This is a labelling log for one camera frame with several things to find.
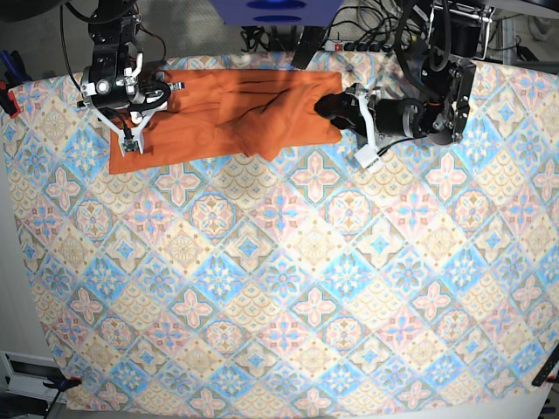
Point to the blue clamp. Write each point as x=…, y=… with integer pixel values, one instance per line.
x=60, y=385
x=15, y=75

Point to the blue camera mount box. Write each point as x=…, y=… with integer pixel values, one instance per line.
x=276, y=12

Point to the patterned blue tablecloth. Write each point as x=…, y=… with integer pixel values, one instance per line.
x=298, y=287

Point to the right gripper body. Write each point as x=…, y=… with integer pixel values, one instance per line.
x=144, y=92

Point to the blue clamp upper left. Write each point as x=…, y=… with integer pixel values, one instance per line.
x=15, y=75

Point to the orange T-shirt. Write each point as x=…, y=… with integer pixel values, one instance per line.
x=230, y=112

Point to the blue clamp lower left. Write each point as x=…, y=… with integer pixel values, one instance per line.
x=60, y=385

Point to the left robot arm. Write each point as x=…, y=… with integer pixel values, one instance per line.
x=436, y=44

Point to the white floor rail box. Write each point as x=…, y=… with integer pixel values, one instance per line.
x=26, y=374

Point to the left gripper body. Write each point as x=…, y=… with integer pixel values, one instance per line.
x=396, y=118

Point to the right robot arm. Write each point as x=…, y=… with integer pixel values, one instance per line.
x=113, y=27

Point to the power strip with red switch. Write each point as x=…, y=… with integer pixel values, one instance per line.
x=354, y=46

